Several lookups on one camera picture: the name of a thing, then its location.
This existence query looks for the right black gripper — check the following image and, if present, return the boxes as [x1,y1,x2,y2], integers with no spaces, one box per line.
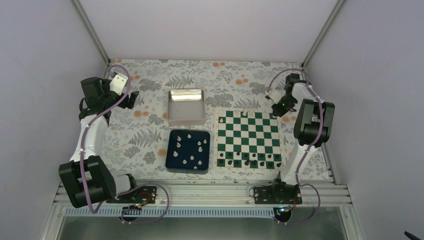
[272,94,298,118]

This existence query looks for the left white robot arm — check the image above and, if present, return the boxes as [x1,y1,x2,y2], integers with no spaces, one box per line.
[58,73,140,208]

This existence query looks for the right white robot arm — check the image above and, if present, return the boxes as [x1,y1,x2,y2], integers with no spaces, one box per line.
[266,73,336,185]

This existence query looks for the green white chess board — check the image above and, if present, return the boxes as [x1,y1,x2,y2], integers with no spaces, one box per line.
[213,108,286,173]

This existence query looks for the black chess pieces row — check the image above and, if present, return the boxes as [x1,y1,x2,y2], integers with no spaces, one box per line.
[214,151,284,170]

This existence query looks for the floral patterned table mat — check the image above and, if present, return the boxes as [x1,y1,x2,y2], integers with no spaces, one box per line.
[101,59,301,181]

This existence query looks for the silver metal tin tray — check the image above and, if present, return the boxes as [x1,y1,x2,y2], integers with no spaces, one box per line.
[167,88,206,127]

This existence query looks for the blue square tray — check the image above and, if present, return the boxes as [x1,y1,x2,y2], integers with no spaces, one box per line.
[165,129,211,175]

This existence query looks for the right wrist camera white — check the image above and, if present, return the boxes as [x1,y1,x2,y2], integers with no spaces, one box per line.
[265,91,282,104]

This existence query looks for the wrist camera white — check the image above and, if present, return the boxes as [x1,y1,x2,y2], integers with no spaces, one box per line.
[109,73,128,96]
[265,91,282,104]

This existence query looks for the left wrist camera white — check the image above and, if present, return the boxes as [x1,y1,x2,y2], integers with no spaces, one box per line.
[109,73,128,96]

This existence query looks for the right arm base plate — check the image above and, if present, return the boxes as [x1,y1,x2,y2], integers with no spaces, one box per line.
[252,185,303,205]

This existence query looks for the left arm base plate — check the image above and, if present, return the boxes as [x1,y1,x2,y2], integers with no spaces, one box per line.
[106,185,157,205]

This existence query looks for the aluminium rail frame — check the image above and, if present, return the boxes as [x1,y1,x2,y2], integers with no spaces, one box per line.
[52,180,353,218]

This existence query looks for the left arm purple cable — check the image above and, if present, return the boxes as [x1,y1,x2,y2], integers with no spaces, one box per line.
[79,64,170,225]

